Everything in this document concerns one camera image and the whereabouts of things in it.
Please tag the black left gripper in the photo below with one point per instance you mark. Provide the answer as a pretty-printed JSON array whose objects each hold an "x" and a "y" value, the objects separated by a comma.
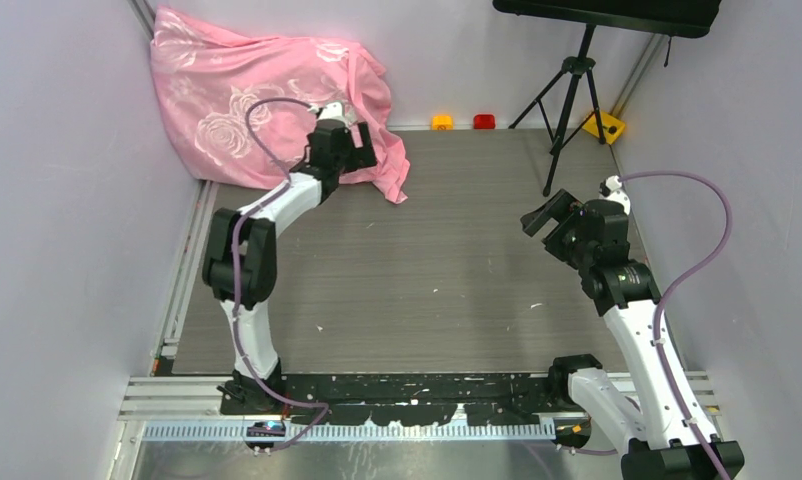
[{"x": 361, "y": 157}]

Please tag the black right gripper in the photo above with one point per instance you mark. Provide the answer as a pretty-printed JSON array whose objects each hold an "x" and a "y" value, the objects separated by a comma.
[{"x": 560, "y": 207}]

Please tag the pink floral pillowcase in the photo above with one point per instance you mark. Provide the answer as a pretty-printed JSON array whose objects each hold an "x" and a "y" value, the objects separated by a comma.
[{"x": 233, "y": 104}]

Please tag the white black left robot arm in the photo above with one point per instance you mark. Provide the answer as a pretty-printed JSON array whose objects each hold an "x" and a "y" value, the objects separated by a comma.
[{"x": 240, "y": 263}]

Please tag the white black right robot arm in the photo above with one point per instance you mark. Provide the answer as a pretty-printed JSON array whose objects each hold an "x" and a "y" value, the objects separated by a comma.
[{"x": 663, "y": 433}]

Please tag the orange block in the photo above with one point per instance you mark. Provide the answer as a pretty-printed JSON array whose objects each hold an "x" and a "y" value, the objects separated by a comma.
[{"x": 442, "y": 122}]

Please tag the red block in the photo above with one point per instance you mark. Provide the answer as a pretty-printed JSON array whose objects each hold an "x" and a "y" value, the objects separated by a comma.
[{"x": 484, "y": 121}]

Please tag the black tripod stand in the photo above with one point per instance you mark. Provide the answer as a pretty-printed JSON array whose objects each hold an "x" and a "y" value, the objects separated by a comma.
[{"x": 576, "y": 68}]

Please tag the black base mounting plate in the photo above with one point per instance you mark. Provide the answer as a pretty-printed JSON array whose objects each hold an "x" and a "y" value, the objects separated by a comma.
[{"x": 424, "y": 399}]

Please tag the black panel on tripod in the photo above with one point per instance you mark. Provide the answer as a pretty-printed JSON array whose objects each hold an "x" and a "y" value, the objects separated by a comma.
[{"x": 677, "y": 18}]

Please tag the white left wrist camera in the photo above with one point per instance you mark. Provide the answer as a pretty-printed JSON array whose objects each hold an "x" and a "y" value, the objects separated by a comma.
[{"x": 336, "y": 110}]

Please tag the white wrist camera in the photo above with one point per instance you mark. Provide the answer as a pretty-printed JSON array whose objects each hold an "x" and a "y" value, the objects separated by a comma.
[
  {"x": 336, "y": 110},
  {"x": 612, "y": 189}
]

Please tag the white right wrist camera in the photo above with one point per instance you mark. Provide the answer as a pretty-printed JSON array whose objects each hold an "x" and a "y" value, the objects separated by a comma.
[{"x": 612, "y": 189}]

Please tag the yellow corner bracket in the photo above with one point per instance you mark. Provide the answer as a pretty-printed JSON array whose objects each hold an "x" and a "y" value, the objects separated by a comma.
[{"x": 604, "y": 125}]

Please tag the aluminium frame rail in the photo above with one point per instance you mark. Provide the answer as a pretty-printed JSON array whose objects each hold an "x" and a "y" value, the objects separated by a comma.
[{"x": 189, "y": 407}]

